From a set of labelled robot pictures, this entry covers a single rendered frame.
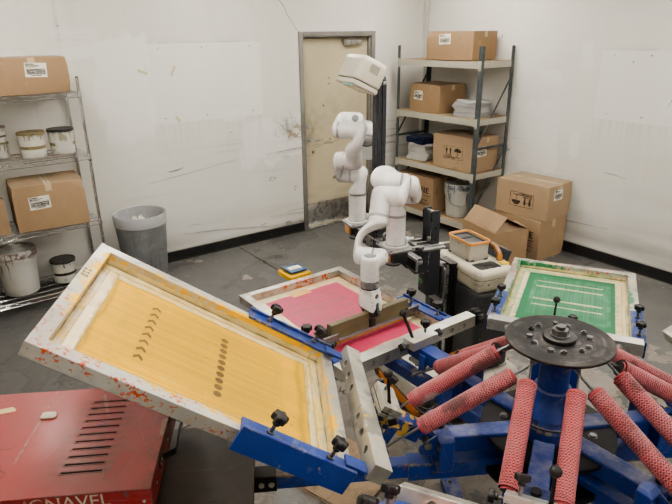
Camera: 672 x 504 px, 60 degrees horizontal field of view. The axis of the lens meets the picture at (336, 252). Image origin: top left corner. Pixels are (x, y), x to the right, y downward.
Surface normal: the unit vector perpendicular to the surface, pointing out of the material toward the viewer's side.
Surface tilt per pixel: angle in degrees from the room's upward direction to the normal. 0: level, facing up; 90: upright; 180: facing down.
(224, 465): 0
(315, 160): 90
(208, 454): 0
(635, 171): 90
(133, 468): 0
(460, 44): 89
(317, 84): 90
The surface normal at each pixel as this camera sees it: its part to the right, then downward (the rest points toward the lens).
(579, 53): -0.81, 0.22
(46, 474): -0.01, -0.93
